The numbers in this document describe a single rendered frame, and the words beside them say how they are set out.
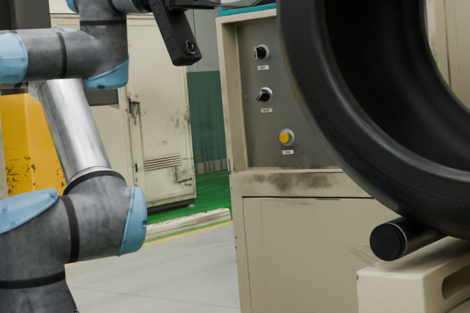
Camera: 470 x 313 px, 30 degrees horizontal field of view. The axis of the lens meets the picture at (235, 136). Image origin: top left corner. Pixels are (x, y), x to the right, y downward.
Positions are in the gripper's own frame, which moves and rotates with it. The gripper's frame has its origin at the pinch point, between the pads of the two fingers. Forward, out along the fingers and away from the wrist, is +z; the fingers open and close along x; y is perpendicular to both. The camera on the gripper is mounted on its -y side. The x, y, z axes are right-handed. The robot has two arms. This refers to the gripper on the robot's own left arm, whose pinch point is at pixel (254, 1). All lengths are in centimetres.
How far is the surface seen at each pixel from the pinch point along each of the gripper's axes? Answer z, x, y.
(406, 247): 28.6, -9.1, -28.9
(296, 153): -35, 68, -32
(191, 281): -243, 287, -150
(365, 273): 23.9, -10.0, -32.6
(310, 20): 16.8, -12.3, -2.7
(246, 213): -46, 63, -46
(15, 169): -442, 322, -108
